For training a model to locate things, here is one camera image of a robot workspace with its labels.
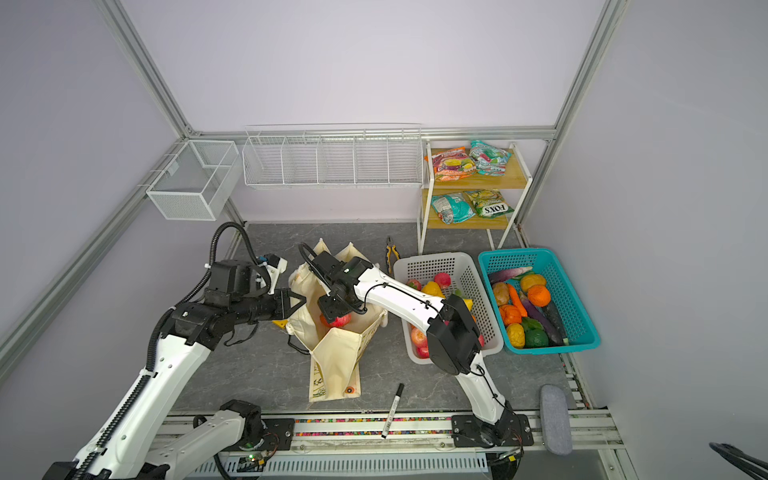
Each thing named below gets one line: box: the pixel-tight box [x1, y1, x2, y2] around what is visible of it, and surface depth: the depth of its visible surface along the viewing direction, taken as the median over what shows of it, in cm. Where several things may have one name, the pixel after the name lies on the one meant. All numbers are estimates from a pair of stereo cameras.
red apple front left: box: [416, 343, 431, 359], surface depth 84 cm
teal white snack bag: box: [431, 192, 476, 225], surface depth 101 cm
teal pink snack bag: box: [468, 140, 513, 177], surface depth 89 cm
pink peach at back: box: [434, 272, 452, 289], surface depth 99 cm
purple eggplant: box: [521, 298, 564, 344], surface depth 91 cm
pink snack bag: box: [432, 146, 476, 182], surface depth 86 cm
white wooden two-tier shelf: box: [417, 139, 533, 255], surface depth 92 cm
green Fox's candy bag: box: [463, 189, 515, 219], surface depth 103 cm
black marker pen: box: [381, 383, 405, 439], surface depth 79 cm
